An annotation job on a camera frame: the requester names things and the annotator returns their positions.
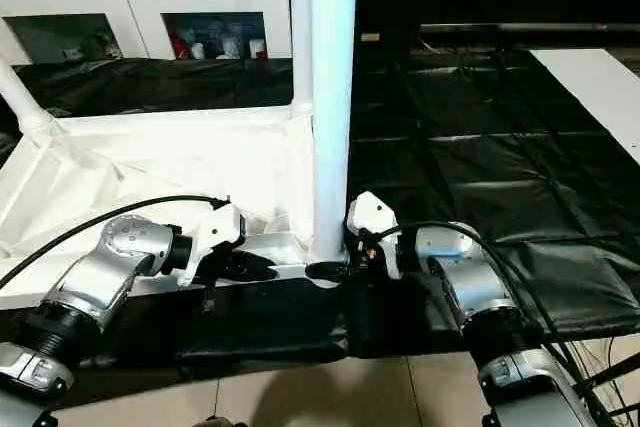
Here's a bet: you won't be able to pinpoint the white plastic table top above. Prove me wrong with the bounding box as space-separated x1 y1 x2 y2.
0 104 347 311

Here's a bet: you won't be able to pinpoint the black mat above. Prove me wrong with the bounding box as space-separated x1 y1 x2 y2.
0 47 640 363

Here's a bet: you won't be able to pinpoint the black stand leg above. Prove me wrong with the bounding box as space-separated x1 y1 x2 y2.
578 351 640 394

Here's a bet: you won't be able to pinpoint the white flat board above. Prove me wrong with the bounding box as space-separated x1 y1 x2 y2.
529 47 640 165

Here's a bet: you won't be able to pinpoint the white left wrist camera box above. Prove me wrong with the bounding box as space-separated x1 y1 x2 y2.
178 198 247 284

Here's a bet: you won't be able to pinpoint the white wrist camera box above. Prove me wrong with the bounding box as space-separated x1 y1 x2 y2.
178 198 247 284
344 190 404 281

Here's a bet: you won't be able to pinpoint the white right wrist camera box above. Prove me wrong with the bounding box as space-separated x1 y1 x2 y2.
344 190 404 281

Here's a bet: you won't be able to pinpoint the thin black floor cables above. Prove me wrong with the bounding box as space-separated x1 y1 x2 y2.
568 335 640 427

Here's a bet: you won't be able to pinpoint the black metal rail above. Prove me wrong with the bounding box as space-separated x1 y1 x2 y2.
419 22 640 36

